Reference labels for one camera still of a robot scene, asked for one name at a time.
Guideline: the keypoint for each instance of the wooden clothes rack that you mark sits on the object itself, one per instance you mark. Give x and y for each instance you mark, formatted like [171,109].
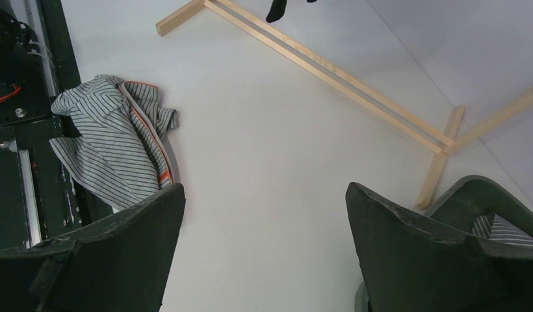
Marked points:
[441,143]

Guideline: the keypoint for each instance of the black hanging underwear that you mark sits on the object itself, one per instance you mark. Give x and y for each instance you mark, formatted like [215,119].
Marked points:
[277,11]

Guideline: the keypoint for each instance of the dark green laundry basket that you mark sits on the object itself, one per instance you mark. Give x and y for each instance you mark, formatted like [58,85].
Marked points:
[474,196]

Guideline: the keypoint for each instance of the striped grey garment in basket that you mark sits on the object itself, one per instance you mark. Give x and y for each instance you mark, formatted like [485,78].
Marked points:
[493,227]

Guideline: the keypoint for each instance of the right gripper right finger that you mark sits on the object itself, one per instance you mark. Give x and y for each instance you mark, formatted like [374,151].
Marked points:
[411,262]

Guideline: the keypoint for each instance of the grey striped underwear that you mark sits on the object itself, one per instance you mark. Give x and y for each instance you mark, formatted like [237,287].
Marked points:
[119,155]

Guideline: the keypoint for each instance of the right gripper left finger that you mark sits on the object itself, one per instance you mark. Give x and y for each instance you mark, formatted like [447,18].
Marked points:
[119,263]

